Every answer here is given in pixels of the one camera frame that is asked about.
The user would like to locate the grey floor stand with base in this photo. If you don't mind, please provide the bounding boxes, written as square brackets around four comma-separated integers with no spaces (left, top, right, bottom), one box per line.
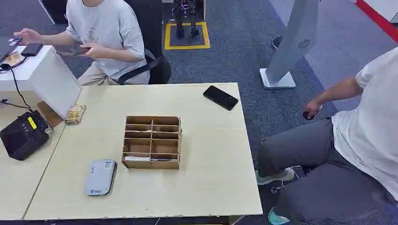
[260,0,320,90]

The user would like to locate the yellow floor tape square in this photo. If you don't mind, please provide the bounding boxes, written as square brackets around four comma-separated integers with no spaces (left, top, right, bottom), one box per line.
[164,21,211,51]

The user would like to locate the patterned card stack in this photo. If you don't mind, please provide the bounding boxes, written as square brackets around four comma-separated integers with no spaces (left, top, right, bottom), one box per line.
[65,105,87,126]

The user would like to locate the person in white shirt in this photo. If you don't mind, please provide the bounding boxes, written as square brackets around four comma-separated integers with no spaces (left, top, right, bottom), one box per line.
[255,46,398,225]

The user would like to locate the small black box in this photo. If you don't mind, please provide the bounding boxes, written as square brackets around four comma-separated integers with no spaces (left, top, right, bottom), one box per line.
[20,43,44,58]

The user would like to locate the laptop computer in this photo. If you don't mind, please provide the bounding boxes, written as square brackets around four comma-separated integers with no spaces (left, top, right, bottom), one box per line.
[0,36,23,63]

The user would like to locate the black robot legs on floor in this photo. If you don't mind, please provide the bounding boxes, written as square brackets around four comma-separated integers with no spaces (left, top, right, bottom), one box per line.
[171,0,200,39]

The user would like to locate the white desk partition box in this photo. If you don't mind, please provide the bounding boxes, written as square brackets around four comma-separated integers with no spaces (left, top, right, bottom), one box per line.
[0,45,82,120]

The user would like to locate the black cable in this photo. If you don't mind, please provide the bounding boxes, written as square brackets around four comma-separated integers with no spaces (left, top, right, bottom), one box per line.
[0,63,34,113]

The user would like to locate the black smartphone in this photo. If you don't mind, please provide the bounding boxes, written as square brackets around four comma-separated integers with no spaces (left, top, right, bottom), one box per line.
[203,85,239,112]

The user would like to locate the wooden card box with compartments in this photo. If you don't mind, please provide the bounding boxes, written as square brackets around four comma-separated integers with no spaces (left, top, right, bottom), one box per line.
[121,115,183,171]

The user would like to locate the grey flat pouch case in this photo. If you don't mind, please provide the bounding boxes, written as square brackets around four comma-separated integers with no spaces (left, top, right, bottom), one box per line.
[83,159,118,197]

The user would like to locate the black office chair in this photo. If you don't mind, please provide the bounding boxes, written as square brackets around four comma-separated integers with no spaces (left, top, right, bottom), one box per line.
[117,0,172,86]

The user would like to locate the dark tablet held by person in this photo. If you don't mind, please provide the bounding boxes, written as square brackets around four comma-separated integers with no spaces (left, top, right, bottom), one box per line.
[54,45,92,57]

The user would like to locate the seated person at desk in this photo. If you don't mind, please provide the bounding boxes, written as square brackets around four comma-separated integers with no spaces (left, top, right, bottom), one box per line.
[13,0,151,86]

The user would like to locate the black boxy device yellow label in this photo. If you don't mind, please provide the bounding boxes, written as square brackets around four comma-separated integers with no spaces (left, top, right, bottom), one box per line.
[0,110,50,161]

